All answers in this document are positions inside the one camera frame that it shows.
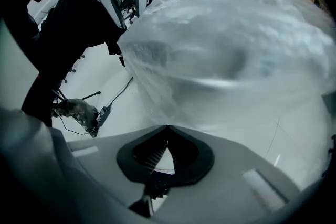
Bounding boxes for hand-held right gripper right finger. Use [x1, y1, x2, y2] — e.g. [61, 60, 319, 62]
[152, 125, 300, 224]

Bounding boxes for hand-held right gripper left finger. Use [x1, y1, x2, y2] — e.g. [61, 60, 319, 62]
[49, 125, 169, 224]

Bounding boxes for clear plastic bag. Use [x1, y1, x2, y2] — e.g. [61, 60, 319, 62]
[117, 0, 336, 134]

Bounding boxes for person's left shoe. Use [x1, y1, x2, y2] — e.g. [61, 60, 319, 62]
[51, 98, 99, 137]

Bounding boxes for person's black shorts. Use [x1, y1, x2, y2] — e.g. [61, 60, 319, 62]
[20, 0, 132, 128]

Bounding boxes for black power adapter with cable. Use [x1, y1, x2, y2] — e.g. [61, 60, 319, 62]
[59, 76, 134, 137]

